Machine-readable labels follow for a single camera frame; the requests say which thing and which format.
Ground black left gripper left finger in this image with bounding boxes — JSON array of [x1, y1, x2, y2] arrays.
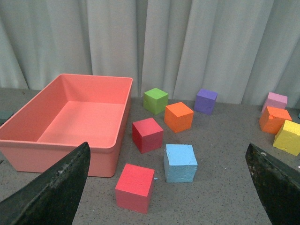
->
[[0, 142, 90, 225]]

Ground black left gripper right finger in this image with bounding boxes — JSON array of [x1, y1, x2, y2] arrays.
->
[[245, 143, 300, 225]]

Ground light blue foam cube cracked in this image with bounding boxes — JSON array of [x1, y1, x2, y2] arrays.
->
[[164, 144, 198, 183]]

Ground yellow foam cube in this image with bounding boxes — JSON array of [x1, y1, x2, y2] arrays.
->
[[273, 120, 300, 156]]

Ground orange foam cube right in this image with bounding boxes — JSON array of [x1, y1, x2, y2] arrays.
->
[[259, 106, 292, 135]]

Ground orange foam cube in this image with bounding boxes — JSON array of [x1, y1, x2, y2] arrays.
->
[[259, 106, 292, 135], [164, 102, 194, 133]]

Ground red foam cube front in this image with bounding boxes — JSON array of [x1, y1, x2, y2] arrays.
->
[[115, 164, 155, 214]]

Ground pink foam cube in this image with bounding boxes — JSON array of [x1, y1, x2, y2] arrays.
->
[[261, 92, 288, 113]]

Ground pink plastic bin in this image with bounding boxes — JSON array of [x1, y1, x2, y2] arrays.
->
[[0, 74, 133, 178]]

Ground purple foam cube back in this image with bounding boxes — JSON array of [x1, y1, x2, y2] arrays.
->
[[194, 89, 218, 115]]

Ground dark red foam cube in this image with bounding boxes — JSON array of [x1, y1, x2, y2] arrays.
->
[[132, 118, 164, 154]]

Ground orange foam cube left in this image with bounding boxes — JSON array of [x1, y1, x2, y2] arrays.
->
[[164, 102, 194, 133]]

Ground grey white curtain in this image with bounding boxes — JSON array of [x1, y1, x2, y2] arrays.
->
[[0, 0, 300, 108]]

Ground green foam cube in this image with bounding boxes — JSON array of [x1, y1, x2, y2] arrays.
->
[[143, 88, 168, 115]]

